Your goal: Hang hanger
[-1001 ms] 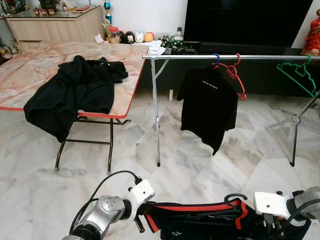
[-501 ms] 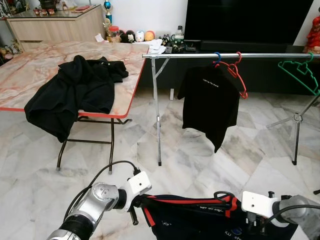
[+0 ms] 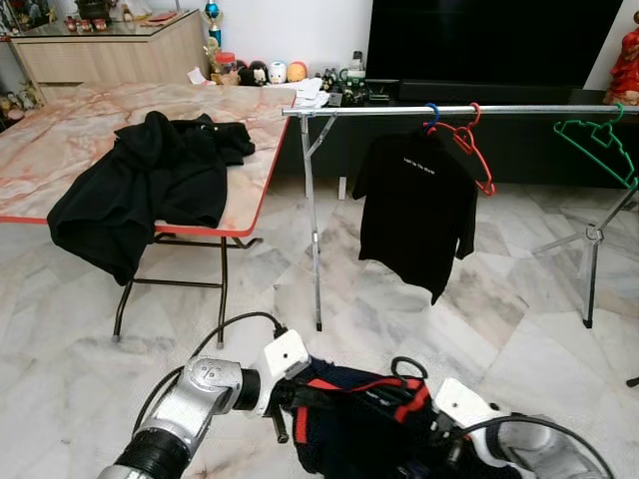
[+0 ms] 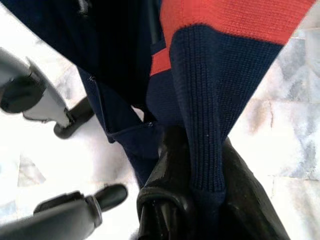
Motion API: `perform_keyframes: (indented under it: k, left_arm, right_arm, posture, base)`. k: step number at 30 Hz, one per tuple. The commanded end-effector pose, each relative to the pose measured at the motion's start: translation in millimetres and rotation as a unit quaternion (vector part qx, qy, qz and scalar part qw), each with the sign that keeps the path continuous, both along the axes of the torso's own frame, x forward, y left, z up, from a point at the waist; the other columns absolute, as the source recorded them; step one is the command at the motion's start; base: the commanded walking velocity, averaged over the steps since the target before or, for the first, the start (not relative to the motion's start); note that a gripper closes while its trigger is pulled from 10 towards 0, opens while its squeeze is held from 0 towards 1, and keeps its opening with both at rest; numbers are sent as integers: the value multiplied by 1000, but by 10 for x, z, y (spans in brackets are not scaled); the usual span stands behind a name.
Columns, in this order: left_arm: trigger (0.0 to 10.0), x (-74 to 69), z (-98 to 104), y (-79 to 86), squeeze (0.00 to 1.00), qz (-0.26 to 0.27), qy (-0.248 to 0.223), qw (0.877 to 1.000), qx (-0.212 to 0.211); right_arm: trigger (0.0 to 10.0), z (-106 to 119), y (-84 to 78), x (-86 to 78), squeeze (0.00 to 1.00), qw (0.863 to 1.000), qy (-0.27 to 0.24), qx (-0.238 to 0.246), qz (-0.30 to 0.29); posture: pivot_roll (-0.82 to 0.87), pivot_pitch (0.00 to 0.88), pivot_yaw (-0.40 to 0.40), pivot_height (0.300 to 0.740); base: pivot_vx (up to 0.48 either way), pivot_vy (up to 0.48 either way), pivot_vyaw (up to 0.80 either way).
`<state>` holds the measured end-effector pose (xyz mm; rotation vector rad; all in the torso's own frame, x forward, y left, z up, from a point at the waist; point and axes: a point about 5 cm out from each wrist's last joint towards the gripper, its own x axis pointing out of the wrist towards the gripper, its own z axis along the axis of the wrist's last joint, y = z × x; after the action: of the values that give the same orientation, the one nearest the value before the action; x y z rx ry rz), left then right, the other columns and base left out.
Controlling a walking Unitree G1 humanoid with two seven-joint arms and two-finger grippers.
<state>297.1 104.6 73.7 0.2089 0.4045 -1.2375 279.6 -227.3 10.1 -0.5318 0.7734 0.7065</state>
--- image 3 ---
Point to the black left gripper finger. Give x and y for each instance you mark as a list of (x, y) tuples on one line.
[(282, 427)]

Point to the navy shirt red stripe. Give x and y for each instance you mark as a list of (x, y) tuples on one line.
[(359, 439)]

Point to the black plastic hanger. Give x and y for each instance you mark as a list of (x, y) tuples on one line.
[(399, 359)]

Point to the black shirt yellow-green logo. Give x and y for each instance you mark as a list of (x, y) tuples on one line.
[(130, 200)]

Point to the red plastic hanger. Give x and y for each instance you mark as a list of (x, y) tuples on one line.
[(487, 180)]

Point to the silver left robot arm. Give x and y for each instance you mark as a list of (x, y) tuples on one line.
[(195, 399)]

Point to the blue plastic hanger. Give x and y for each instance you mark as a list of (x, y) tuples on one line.
[(430, 125)]

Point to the green plastic hanger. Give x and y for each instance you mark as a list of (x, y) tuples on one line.
[(559, 127)]

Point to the silver metal clothes rack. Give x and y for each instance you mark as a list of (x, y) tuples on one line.
[(379, 110)]

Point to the white paper stack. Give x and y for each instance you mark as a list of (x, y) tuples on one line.
[(310, 95)]

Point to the white round toy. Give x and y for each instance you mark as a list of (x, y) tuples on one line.
[(278, 73)]

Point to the black round toy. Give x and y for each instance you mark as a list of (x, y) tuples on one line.
[(254, 74)]

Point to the orange round toy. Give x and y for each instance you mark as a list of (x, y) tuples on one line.
[(298, 72)]

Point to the red-lid jar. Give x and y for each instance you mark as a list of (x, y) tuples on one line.
[(226, 70)]

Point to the clear plastic bottle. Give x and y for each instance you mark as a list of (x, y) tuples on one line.
[(358, 67)]

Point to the black tv console cabinet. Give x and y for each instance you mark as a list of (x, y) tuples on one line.
[(529, 160)]

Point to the marble-top folding table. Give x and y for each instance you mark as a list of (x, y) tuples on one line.
[(50, 140)]

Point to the light wooden sideboard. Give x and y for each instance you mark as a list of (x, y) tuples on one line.
[(110, 60)]

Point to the blue ball trophy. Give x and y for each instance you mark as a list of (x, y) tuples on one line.
[(213, 15)]

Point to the red laughing buddha statue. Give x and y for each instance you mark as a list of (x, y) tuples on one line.
[(627, 70)]

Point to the black flat television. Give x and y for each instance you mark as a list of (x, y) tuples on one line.
[(494, 40)]

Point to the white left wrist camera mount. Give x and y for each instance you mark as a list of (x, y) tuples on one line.
[(285, 364)]

